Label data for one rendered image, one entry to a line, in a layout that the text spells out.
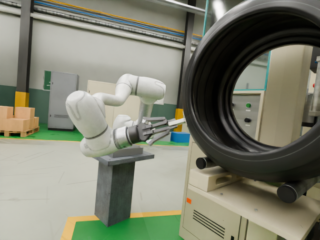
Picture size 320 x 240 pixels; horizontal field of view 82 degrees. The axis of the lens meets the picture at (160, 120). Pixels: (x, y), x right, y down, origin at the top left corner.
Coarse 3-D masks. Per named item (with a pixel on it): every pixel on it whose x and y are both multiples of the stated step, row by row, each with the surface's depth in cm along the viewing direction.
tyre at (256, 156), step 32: (256, 0) 54; (288, 0) 48; (224, 32) 63; (256, 32) 78; (288, 32) 72; (192, 64) 72; (224, 64) 89; (192, 96) 72; (224, 96) 92; (192, 128) 71; (224, 128) 90; (224, 160) 60; (256, 160) 52; (288, 160) 47
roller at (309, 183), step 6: (300, 180) 54; (306, 180) 56; (312, 180) 59; (318, 180) 64; (282, 186) 49; (288, 186) 48; (294, 186) 49; (300, 186) 51; (306, 186) 54; (282, 192) 49; (288, 192) 48; (294, 192) 47; (300, 192) 49; (282, 198) 49; (288, 198) 48; (294, 198) 47
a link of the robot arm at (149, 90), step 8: (144, 80) 118; (152, 80) 120; (144, 88) 118; (152, 88) 118; (160, 88) 120; (144, 96) 121; (152, 96) 121; (160, 96) 122; (144, 104) 133; (152, 104) 136; (144, 112) 142; (136, 120) 168; (152, 136) 174
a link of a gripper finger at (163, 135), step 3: (165, 132) 75; (168, 132) 74; (159, 135) 75; (162, 135) 74; (165, 135) 75; (153, 138) 75; (156, 138) 74; (159, 138) 74; (150, 141) 74; (153, 141) 75; (150, 144) 74
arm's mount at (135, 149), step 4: (132, 144) 179; (128, 148) 163; (132, 148) 166; (136, 148) 169; (140, 148) 173; (116, 152) 154; (120, 152) 157; (124, 152) 160; (128, 152) 163; (132, 152) 166; (136, 152) 169; (140, 152) 173; (112, 156) 152; (116, 156) 154; (120, 156) 157
